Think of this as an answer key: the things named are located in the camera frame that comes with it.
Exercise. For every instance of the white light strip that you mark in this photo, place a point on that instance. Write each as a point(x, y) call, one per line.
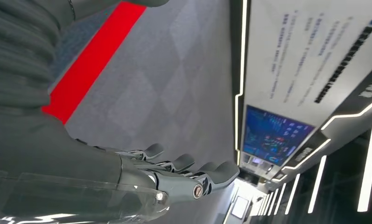
point(369, 167)
point(317, 185)

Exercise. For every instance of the white information wall panel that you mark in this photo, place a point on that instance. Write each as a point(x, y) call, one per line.
point(297, 61)

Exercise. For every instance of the blue display screen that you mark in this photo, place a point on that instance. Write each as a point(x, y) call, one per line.
point(272, 136)

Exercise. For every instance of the clear plastic film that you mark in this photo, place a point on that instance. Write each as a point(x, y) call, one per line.
point(80, 198)

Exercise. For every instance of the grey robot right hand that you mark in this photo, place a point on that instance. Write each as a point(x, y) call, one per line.
point(65, 160)

